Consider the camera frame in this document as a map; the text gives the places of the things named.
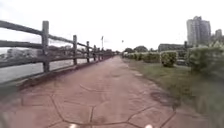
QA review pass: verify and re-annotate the grey river water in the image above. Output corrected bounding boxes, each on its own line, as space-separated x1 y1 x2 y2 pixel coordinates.
0 56 98 84

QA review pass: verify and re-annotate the low dark building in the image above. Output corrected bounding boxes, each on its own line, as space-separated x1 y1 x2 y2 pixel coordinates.
157 43 186 52

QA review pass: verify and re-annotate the tall grey tower building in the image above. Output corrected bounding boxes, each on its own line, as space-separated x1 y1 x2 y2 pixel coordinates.
186 15 212 48

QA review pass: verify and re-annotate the clump of distant trees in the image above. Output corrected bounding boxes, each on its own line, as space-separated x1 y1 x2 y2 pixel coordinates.
123 45 149 54

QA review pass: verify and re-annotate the row of green bushes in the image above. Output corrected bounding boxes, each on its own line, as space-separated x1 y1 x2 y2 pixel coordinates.
121 44 224 78

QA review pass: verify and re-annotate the grass strip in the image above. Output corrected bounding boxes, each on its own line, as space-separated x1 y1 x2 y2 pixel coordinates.
121 58 224 128

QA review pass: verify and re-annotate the red stone paved path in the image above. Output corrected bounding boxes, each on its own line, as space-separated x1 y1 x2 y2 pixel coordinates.
0 55 214 128

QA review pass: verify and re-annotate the thin distant pole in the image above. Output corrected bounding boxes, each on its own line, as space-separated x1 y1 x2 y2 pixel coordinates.
100 35 105 51

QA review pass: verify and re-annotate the dark wooden rail fence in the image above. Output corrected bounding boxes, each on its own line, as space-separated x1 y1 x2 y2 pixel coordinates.
0 19 116 88

